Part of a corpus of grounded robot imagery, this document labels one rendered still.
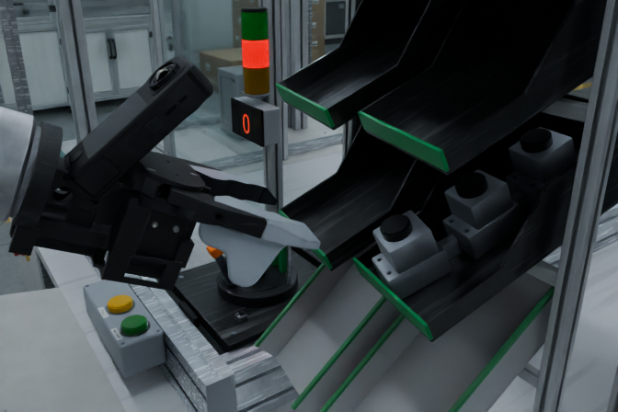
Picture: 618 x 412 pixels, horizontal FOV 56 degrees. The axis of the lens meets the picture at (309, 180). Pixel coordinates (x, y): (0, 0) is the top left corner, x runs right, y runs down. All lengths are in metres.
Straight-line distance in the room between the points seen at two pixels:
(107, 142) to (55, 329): 0.83
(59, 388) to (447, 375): 0.64
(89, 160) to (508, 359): 0.43
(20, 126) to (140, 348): 0.61
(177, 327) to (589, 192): 0.66
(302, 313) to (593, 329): 0.61
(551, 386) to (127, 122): 0.47
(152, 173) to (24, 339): 0.82
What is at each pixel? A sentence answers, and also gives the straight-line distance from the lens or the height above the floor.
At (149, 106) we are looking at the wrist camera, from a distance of 0.40.
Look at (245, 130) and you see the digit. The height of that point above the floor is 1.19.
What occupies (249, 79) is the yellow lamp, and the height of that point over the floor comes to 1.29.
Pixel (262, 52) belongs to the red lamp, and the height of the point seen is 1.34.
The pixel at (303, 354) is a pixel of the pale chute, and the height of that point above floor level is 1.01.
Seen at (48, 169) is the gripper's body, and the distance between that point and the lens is 0.40.
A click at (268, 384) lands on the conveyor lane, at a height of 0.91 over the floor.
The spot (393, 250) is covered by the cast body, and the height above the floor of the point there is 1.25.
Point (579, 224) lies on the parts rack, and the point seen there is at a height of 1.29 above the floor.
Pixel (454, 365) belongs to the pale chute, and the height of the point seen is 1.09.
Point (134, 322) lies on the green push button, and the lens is 0.97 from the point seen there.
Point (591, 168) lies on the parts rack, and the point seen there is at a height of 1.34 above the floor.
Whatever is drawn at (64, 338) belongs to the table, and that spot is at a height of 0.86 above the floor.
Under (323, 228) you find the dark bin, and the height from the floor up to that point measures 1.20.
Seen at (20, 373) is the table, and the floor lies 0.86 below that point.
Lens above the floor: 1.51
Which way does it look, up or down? 22 degrees down
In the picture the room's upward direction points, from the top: straight up
